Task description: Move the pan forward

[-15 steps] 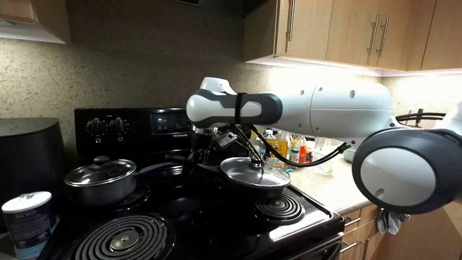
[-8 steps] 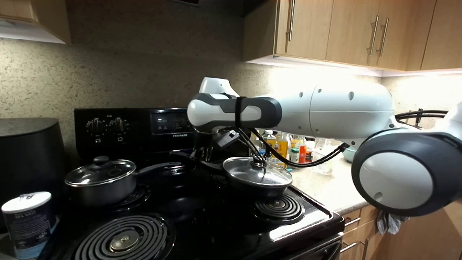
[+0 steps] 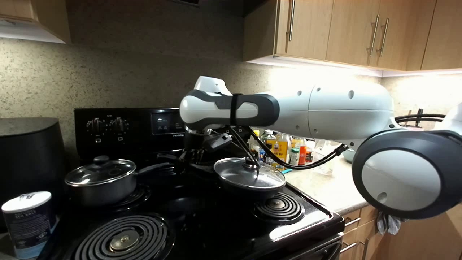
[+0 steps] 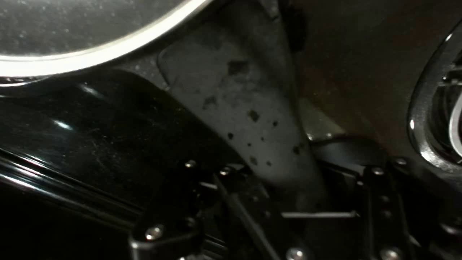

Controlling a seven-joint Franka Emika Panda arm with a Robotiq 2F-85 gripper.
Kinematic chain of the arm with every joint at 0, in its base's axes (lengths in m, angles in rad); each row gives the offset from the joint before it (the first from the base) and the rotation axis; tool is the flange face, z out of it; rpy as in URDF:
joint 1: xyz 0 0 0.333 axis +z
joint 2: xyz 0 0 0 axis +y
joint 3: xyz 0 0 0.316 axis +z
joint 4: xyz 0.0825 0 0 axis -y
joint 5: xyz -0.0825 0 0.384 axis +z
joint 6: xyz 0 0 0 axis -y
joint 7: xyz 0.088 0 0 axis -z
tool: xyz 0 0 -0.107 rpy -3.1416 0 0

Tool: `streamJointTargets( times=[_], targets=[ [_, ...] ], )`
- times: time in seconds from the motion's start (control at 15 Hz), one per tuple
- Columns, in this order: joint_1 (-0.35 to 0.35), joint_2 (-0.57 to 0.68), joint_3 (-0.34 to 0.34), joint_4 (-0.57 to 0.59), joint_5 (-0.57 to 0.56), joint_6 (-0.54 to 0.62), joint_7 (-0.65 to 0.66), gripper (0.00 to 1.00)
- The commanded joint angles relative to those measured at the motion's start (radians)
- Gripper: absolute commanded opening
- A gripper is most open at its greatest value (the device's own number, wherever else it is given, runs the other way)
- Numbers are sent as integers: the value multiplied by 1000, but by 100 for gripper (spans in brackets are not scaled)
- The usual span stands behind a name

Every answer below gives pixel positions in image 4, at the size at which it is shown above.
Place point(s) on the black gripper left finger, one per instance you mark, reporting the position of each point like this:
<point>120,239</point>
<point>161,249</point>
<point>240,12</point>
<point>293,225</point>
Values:
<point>163,217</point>

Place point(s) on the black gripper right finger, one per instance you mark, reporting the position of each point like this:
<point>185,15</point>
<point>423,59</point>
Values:
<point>384,217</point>

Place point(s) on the glass frying pan lid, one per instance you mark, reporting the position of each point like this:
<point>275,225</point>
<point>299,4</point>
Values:
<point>73,30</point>

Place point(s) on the black electric stove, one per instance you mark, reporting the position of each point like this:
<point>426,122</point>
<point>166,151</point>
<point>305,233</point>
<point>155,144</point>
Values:
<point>48,203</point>

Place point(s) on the large burner coil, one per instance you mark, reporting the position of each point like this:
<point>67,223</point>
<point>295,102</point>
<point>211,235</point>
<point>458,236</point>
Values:
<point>455,87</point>

